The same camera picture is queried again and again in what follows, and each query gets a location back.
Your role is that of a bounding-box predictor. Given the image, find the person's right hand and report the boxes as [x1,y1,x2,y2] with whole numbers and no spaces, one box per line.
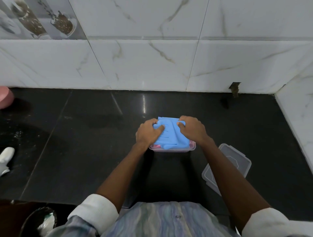
[177,116,210,145]

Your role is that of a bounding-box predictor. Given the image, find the person's left hand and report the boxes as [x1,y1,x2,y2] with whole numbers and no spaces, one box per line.
[135,118,165,149]

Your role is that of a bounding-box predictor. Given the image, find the blue rubber gloves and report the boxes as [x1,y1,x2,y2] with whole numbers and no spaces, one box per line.
[152,116,191,150]

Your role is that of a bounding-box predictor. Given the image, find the person's left forearm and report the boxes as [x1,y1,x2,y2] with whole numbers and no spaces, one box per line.
[96,141,154,213]

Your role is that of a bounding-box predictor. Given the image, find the person's right forearm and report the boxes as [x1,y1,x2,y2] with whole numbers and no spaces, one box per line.
[196,137,272,234]

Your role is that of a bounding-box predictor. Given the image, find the clear plastic container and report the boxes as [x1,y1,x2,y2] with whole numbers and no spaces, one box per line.
[149,140,196,153]

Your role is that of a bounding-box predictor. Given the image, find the clear plastic container lid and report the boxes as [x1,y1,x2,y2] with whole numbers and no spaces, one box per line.
[201,144,252,197]

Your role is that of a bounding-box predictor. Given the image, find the pastel striped shirt white cuffs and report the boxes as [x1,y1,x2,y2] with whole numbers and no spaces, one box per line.
[59,194,313,237]

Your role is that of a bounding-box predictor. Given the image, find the white plastic object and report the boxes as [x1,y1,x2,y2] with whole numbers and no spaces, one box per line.
[0,147,15,177]

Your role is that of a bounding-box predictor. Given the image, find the pink round object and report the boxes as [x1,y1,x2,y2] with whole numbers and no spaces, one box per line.
[0,86,15,109]

